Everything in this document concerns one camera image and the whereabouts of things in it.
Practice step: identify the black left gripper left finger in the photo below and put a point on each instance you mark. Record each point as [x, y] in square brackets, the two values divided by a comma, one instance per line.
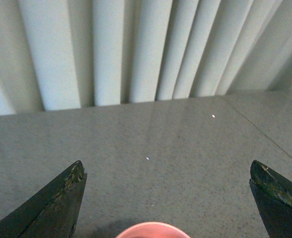
[53, 211]

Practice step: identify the white pleated curtain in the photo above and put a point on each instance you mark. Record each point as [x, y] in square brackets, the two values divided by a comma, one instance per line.
[71, 54]

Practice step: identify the pink bowl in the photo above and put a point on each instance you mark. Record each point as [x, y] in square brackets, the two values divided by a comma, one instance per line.
[152, 230]

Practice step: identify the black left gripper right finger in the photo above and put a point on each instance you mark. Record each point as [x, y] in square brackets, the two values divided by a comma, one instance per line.
[272, 193]

